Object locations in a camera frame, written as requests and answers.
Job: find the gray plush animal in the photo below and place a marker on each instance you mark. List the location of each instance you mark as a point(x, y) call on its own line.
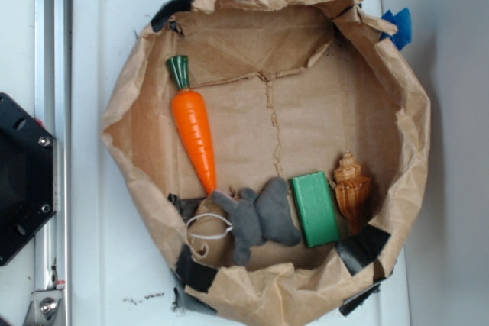
point(259, 217)

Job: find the green rectangular block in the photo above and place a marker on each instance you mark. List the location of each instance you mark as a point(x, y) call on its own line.
point(315, 209)

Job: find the aluminum frame rail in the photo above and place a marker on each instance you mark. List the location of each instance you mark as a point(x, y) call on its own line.
point(52, 106)

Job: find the brown striped seashell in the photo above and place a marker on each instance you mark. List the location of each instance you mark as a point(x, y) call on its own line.
point(352, 189)

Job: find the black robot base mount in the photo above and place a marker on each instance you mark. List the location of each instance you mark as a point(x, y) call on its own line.
point(27, 178)

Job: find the black tape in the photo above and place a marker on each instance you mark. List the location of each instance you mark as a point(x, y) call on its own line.
point(167, 10)
point(199, 277)
point(362, 249)

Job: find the metal corner bracket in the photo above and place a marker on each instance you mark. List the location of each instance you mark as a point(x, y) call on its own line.
point(46, 308)

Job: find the blue tape piece right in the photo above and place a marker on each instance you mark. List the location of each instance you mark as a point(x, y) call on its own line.
point(403, 21)

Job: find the black tape bottom right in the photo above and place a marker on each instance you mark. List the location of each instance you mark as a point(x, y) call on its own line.
point(362, 249)

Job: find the black tape bottom left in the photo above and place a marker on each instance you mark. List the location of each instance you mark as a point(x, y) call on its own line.
point(199, 277)

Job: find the orange toy carrot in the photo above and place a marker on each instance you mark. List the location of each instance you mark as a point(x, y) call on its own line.
point(192, 122)

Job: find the black tape top left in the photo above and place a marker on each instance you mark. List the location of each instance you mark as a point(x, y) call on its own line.
point(167, 10)

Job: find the brown paper bag tray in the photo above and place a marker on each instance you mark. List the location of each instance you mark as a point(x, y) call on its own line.
point(290, 85)

